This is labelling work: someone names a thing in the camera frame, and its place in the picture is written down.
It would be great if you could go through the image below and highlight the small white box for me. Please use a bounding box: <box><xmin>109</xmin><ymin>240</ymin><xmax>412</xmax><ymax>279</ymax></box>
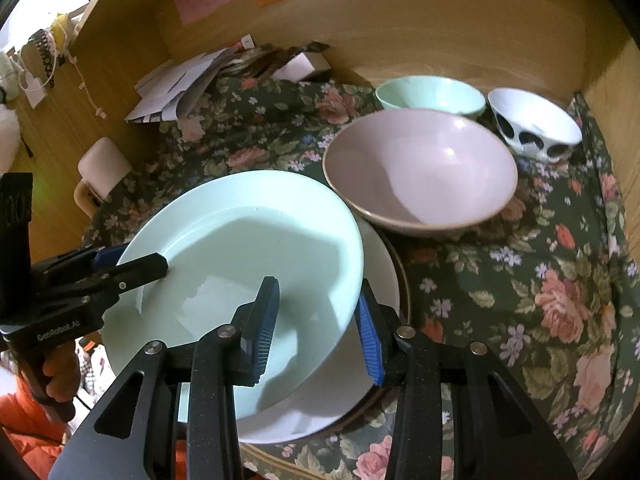
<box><xmin>272</xmin><ymin>42</ymin><xmax>333</xmax><ymax>83</ymax></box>

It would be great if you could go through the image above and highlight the brown plate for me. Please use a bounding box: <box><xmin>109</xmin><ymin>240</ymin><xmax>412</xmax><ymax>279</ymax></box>
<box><xmin>237</xmin><ymin>230</ymin><xmax>415</xmax><ymax>467</ymax></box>

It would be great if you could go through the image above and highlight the checkered cloth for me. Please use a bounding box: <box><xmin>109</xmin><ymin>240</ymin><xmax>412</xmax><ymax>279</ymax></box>
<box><xmin>75</xmin><ymin>340</ymin><xmax>108</xmax><ymax>406</ymax></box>

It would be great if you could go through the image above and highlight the mint green bowl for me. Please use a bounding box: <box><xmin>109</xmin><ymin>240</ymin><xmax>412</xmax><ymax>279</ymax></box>
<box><xmin>375</xmin><ymin>75</ymin><xmax>487</xmax><ymax>122</ymax></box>

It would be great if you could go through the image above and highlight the white plate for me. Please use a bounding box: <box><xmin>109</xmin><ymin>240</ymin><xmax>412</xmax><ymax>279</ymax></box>
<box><xmin>235</xmin><ymin>217</ymin><xmax>401</xmax><ymax>445</ymax></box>

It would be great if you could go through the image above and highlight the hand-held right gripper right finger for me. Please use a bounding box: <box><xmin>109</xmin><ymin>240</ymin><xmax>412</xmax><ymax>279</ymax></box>
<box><xmin>356</xmin><ymin>278</ymin><xmax>580</xmax><ymax>480</ymax></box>

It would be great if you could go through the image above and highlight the wooden shelf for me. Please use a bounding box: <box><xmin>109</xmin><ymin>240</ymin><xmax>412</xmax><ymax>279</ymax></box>
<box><xmin>65</xmin><ymin>0</ymin><xmax>136</xmax><ymax>51</ymax></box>

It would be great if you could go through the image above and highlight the white fuzzy headband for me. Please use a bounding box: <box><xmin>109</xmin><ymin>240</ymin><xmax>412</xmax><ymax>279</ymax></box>
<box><xmin>0</xmin><ymin>50</ymin><xmax>26</xmax><ymax>92</ymax></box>

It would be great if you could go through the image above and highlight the person's left forearm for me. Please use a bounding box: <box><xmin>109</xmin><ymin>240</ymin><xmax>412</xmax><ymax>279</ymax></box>
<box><xmin>0</xmin><ymin>375</ymin><xmax>76</xmax><ymax>480</ymax></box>

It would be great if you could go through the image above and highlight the pink bowl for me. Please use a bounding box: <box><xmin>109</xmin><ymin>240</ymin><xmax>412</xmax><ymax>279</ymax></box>
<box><xmin>322</xmin><ymin>109</ymin><xmax>519</xmax><ymax>238</ymax></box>

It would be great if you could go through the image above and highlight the person's left hand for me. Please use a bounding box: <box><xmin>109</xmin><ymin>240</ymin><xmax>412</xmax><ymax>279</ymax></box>
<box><xmin>42</xmin><ymin>342</ymin><xmax>79</xmax><ymax>404</ymax></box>

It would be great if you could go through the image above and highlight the pink mug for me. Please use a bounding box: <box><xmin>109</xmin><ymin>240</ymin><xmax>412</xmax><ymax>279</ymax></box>
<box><xmin>74</xmin><ymin>137</ymin><xmax>133</xmax><ymax>218</ymax></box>

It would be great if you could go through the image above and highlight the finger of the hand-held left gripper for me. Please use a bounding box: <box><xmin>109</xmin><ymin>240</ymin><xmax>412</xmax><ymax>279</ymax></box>
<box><xmin>84</xmin><ymin>253</ymin><xmax>169</xmax><ymax>307</ymax></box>
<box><xmin>31</xmin><ymin>243</ymin><xmax>129</xmax><ymax>287</ymax></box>

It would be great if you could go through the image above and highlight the stack of white papers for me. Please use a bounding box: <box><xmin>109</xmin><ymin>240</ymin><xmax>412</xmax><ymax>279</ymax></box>
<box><xmin>124</xmin><ymin>42</ymin><xmax>281</xmax><ymax>126</ymax></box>

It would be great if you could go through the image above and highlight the mint green plate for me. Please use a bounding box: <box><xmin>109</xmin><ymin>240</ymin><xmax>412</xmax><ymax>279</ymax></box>
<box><xmin>102</xmin><ymin>170</ymin><xmax>365</xmax><ymax>421</ymax></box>

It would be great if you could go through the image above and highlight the white cable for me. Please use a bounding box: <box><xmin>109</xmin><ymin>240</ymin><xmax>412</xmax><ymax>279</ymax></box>
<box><xmin>67</xmin><ymin>52</ymin><xmax>109</xmax><ymax>121</ymax></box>

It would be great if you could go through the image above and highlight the white black-spotted bowl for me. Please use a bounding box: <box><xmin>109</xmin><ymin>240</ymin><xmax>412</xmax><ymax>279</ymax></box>
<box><xmin>486</xmin><ymin>87</ymin><xmax>584</xmax><ymax>163</ymax></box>

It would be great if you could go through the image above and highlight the floral cloth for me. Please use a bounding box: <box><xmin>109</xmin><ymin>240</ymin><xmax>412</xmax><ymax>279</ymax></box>
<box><xmin>82</xmin><ymin>75</ymin><xmax>631</xmax><ymax>480</ymax></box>

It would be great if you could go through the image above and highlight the white plush toy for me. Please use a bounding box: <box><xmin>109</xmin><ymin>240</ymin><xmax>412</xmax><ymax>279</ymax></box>
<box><xmin>0</xmin><ymin>105</ymin><xmax>21</xmax><ymax>176</ymax></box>

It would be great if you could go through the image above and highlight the brown braided headband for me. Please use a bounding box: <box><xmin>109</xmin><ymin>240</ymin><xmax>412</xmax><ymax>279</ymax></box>
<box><xmin>27</xmin><ymin>27</ymin><xmax>66</xmax><ymax>86</ymax></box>

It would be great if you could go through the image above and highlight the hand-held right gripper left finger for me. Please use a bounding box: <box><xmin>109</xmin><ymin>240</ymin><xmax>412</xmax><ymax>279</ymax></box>
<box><xmin>47</xmin><ymin>275</ymin><xmax>281</xmax><ymax>480</ymax></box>

